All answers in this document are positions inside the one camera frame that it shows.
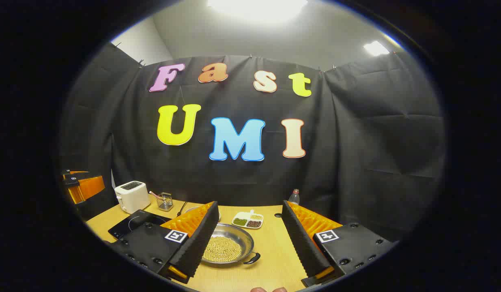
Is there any small ceiling light panel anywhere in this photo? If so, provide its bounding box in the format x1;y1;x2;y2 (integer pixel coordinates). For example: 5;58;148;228
363;41;391;56

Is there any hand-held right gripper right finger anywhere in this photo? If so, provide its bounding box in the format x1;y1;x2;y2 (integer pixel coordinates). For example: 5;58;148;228
281;200;397;288

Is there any white toaster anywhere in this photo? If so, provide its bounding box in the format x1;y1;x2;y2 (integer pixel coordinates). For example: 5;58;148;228
114;181;151;214

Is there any steel pot with beans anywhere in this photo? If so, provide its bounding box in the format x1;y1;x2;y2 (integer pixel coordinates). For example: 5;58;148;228
202;223;261;266

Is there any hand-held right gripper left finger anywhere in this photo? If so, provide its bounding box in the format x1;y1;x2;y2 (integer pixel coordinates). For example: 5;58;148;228
108;201;219;284

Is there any large ceiling light panel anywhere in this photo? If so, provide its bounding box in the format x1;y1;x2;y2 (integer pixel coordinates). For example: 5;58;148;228
208;0;308;21

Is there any white divided bean dish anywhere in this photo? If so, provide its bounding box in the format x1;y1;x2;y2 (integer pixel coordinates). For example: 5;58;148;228
232;210;264;229

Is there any wire mesh utensil holder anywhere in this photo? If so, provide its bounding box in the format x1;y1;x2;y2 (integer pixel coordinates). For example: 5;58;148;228
157;192;174;212

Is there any white round plate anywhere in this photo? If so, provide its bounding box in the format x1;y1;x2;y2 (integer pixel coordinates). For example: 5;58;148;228
185;206;221;221

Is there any black induction cooktop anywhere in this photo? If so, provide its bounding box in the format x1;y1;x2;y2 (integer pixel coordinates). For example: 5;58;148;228
108;210;172;240

